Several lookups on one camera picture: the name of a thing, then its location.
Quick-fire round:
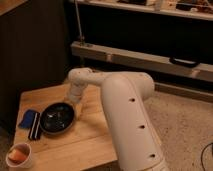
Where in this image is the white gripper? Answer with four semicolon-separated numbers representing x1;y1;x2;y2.
67;84;87;118

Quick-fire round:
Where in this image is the dark ceramic bowl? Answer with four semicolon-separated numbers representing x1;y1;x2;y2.
40;102;75;135

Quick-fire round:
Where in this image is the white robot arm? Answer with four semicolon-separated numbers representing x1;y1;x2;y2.
68;68;169;171

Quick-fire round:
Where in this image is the wooden table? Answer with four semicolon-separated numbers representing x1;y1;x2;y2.
10;86;116;171

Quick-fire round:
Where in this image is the black white striped block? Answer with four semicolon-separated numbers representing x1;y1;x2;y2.
28;113;41;141

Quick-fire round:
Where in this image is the blue sponge block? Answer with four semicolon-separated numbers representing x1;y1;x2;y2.
18;109;36;129

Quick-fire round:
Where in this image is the white cup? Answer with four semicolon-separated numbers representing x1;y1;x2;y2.
5;143;33;168

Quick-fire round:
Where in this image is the orange object in cup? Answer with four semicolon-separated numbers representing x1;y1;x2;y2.
8;149;27;163

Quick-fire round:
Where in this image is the dark cabinet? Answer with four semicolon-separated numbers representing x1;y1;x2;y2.
0;0;69;132

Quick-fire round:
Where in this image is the metal shelf rack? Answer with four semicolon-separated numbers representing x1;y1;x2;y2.
69;0;213;82

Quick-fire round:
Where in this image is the black handle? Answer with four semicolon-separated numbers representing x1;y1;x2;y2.
169;57;200;68

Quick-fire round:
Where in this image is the black cable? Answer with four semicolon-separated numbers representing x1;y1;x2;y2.
200;142;213;171

